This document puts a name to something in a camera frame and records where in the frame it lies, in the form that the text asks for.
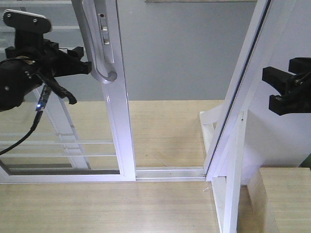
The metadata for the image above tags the light wooden step block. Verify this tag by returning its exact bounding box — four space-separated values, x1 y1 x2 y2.
247 167 311 233

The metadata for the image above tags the white door frame post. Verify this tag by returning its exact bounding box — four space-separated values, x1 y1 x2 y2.
200 0 296 233

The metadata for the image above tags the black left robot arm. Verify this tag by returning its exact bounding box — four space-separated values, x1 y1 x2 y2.
0 9 92 111

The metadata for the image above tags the door lock plate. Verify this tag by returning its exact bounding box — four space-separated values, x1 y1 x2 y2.
94 0 114 64

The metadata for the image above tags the white framed transparent sliding door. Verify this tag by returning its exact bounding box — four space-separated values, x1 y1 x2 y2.
0 0 136 183

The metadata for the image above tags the grey metal door handle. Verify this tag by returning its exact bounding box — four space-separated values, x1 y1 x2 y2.
71 0 117 84

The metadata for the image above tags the black cable with blue light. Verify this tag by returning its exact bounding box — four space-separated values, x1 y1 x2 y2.
0 82 53 156

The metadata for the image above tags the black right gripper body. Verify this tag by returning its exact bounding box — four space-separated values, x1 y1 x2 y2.
262 57 311 116

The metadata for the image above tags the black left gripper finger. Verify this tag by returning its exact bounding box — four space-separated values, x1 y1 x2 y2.
52 59 92 77
36 71 77 105

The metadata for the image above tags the white wall panel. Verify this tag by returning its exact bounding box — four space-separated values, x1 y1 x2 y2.
242 0 311 184

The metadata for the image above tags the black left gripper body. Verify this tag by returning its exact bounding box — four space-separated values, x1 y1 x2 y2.
4 26 84 80

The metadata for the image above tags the aluminium door floor track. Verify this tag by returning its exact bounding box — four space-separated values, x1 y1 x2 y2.
136 166 206 182

